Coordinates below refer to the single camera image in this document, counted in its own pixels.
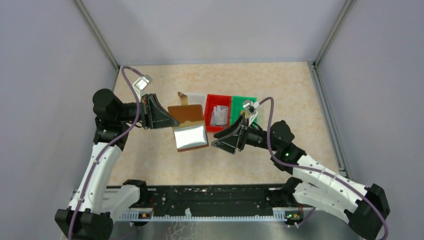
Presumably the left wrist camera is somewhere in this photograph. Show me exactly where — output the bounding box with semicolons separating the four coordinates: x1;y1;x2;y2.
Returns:
132;74;153;91

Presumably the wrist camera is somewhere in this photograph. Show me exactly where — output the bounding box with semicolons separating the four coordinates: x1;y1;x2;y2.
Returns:
132;74;153;91
242;99;260;115

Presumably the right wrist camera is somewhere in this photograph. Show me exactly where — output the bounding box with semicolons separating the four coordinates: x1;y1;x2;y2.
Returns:
242;99;260;115

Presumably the red plastic bin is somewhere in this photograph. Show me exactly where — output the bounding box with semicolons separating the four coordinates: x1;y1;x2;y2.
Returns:
204;94;232;133

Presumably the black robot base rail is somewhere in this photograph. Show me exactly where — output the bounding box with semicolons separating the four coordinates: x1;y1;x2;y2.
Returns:
122;178;316;226

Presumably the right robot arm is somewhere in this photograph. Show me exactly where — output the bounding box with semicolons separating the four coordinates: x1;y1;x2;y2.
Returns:
211;115;391;240

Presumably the white VIP card stack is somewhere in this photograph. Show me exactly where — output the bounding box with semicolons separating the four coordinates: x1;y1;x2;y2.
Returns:
210;105;229;127

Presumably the translucent white plastic bin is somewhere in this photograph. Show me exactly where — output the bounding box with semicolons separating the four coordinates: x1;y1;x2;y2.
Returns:
185;92;207;108

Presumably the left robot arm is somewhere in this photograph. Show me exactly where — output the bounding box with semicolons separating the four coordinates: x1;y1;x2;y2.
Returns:
54;88;180;240

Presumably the brown leather card holder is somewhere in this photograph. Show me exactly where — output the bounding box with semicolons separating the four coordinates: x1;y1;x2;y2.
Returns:
167;91;209;153

